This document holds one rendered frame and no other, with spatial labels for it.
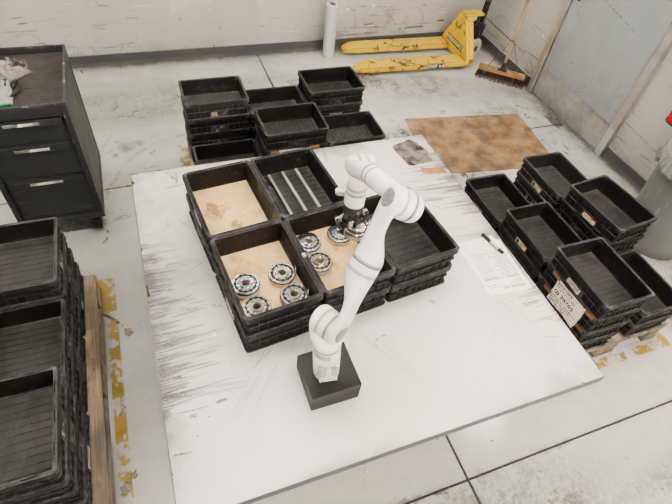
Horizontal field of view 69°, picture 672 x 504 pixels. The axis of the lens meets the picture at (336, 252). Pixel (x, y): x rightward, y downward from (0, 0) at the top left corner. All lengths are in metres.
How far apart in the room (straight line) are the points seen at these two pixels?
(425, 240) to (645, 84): 2.72
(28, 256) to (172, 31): 2.80
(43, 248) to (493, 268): 2.08
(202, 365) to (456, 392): 0.92
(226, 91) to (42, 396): 2.23
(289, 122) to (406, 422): 2.11
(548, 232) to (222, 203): 1.90
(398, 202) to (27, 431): 1.54
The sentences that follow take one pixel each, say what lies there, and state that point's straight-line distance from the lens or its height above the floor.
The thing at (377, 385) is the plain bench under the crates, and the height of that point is 0.70.
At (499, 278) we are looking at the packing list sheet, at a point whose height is 0.70.
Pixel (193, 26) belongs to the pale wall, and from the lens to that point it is 4.88.
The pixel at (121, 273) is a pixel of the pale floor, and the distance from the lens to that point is 3.08.
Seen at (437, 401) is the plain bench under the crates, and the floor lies 0.70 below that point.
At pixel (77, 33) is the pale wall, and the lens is 4.88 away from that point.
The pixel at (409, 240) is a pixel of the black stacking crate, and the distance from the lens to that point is 2.10.
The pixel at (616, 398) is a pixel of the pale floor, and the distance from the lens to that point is 3.11.
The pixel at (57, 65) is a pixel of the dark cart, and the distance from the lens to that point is 3.18.
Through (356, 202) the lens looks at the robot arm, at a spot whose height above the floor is 1.17.
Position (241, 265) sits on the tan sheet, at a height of 0.83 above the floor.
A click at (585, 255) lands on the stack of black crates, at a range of 2.93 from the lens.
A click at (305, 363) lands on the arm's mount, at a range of 1.73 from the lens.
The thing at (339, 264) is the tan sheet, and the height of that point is 0.83.
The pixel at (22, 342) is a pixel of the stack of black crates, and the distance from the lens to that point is 2.49.
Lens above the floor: 2.31
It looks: 48 degrees down
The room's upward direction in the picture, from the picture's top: 9 degrees clockwise
